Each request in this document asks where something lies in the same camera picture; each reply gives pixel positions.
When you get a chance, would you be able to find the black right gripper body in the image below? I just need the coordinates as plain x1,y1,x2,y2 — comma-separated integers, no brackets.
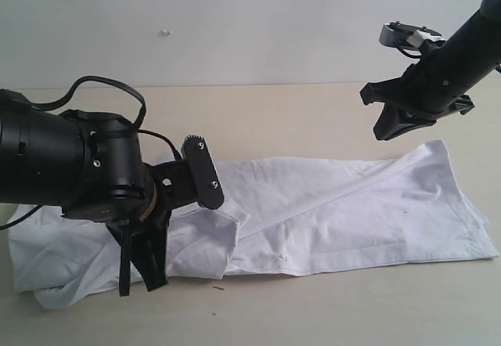
402,42,476,120

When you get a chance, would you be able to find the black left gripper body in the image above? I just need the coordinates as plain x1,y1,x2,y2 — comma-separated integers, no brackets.
61,173,171,236

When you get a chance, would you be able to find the white t-shirt red lettering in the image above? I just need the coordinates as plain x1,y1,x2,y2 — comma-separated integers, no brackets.
8,140,499,309

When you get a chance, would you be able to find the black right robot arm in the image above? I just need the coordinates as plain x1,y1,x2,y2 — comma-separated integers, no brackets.
360,0,500,141

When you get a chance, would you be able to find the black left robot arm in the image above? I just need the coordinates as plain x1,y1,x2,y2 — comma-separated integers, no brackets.
1,89,171,296

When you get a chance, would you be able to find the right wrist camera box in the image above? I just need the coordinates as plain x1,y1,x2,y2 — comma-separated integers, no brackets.
379,21,445,59

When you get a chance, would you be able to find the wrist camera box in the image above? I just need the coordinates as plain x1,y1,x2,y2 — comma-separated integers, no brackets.
379,21,445,59
150,135,225,210

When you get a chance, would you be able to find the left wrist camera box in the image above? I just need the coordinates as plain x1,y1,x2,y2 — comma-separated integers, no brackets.
150,135,225,210

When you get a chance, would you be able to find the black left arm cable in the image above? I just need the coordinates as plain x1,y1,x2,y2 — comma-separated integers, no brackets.
23,74,181,159

